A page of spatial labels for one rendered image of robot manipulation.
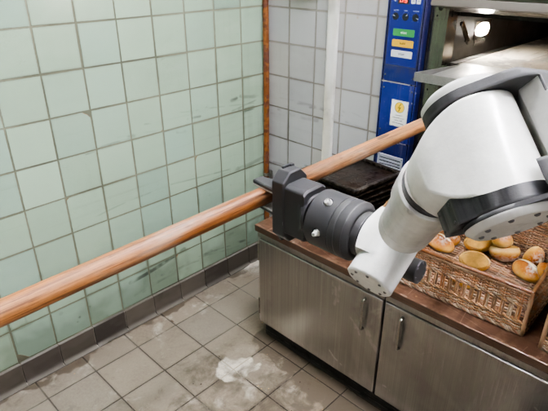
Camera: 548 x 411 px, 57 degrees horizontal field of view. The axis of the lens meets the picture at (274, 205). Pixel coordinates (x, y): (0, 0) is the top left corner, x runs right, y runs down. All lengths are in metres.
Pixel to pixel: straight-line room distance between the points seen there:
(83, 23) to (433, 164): 1.65
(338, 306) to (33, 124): 1.24
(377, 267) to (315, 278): 1.24
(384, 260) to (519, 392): 1.05
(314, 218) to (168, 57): 1.54
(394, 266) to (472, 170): 0.25
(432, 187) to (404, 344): 1.34
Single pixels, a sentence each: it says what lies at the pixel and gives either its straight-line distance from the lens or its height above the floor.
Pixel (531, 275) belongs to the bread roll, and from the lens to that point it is 1.83.
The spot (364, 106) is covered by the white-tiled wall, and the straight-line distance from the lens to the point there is 2.20.
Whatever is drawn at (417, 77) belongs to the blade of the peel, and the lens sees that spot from 1.71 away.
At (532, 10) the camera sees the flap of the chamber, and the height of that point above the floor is 1.40.
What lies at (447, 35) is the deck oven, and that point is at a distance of 1.99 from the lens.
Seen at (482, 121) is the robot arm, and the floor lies 1.42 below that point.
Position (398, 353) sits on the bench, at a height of 0.34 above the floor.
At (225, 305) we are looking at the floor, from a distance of 2.53.
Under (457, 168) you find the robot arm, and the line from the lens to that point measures 0.45.
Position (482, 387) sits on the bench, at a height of 0.39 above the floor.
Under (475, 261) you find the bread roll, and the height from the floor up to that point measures 0.63.
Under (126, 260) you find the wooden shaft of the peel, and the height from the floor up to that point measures 1.19.
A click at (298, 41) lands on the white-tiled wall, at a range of 2.38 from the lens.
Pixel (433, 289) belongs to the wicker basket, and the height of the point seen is 0.61.
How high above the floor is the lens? 1.54
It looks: 27 degrees down
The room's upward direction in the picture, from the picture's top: straight up
